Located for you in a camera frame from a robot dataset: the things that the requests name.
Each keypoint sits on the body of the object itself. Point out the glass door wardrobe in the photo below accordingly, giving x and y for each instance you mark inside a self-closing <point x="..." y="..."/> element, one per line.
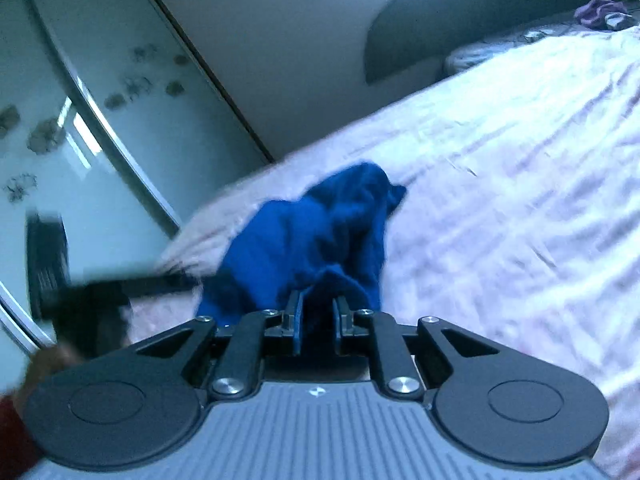
<point x="75" y="135"/>

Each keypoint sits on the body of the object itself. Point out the person's left forearm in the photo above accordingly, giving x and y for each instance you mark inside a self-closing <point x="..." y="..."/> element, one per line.
<point x="30" y="410"/>

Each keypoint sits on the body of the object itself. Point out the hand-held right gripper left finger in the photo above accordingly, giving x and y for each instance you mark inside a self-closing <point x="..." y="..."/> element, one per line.
<point x="297" y="322"/>

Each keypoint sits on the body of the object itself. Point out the blue knit sweater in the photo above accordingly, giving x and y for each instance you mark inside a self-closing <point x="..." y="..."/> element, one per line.
<point x="310" y="230"/>

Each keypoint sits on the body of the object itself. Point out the grey patterned pillow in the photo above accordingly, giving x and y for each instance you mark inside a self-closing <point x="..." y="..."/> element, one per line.
<point x="500" y="45"/>

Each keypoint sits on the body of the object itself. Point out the pink bedsheet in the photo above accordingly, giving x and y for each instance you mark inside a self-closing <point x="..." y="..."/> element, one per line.
<point x="500" y="185"/>

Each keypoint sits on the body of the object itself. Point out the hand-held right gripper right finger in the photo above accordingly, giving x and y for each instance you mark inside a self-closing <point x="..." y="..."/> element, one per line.
<point x="342" y="322"/>

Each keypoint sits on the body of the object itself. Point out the small white cloth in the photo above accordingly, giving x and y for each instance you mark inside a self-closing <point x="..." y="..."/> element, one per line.
<point x="619" y="21"/>

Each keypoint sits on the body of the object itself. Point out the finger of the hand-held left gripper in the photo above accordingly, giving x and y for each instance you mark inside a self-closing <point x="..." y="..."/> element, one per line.
<point x="150" y="285"/>

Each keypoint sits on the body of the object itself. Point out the purple cloth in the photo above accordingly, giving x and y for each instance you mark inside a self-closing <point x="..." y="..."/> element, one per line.
<point x="597" y="11"/>

